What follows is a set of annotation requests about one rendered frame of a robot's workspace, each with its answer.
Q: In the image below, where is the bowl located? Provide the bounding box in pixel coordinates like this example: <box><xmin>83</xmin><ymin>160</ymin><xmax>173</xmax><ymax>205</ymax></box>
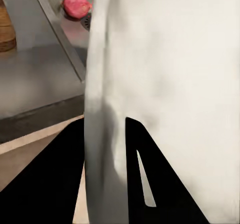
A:
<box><xmin>84</xmin><ymin>0</ymin><xmax>240</xmax><ymax>224</ymax></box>

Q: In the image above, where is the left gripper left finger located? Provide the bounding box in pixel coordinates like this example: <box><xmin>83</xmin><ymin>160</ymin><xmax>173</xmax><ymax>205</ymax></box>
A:
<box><xmin>0</xmin><ymin>118</ymin><xmax>85</xmax><ymax>224</ymax></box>

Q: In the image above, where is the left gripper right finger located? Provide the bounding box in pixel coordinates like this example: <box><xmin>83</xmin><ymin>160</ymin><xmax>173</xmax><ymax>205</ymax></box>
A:
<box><xmin>125</xmin><ymin>117</ymin><xmax>210</xmax><ymax>224</ymax></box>

